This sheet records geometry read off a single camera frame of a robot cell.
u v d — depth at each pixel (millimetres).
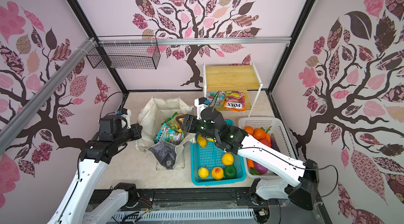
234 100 896
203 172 776
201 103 598
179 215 699
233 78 814
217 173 766
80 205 402
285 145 818
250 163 794
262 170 772
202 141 874
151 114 799
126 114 652
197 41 969
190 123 560
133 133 641
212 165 851
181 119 628
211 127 496
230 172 774
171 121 915
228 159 811
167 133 801
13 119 524
